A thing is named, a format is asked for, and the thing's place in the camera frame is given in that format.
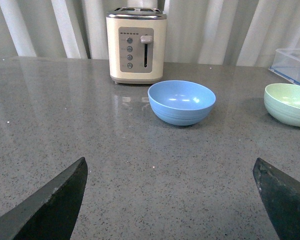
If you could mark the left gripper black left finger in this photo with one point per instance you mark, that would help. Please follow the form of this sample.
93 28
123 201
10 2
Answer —
51 212

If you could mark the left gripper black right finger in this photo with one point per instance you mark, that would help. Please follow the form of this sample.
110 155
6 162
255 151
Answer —
280 195

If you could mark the light green plastic bowl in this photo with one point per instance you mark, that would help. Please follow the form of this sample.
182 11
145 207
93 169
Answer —
282 101

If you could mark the blue plastic bowl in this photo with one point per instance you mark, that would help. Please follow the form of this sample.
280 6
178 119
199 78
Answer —
180 102

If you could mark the clear plastic food container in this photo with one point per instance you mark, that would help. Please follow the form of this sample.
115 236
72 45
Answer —
286 64

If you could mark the white pleated curtain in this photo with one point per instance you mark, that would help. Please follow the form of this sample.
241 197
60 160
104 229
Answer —
217 32

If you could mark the cream two-slot toaster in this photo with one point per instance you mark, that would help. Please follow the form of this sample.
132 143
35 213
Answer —
136 38

